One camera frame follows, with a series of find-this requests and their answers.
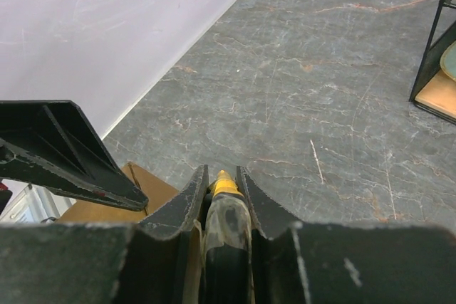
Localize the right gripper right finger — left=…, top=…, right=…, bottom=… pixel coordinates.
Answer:
left=236, top=167, right=455, bottom=303

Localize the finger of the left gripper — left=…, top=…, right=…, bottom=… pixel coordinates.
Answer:
left=1, top=100, right=148, bottom=211

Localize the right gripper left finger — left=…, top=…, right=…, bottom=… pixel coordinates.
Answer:
left=1, top=165, right=209, bottom=303

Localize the brown cardboard express box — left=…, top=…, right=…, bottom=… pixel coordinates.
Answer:
left=55, top=162, right=181, bottom=225

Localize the yellow utility knife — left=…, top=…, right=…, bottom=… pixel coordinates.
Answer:
left=199, top=170, right=253, bottom=303

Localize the teal rectangular plate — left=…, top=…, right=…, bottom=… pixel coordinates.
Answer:
left=440, top=41, right=456, bottom=81

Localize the black wire wooden shelf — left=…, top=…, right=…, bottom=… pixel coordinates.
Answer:
left=409, top=0, right=455, bottom=124

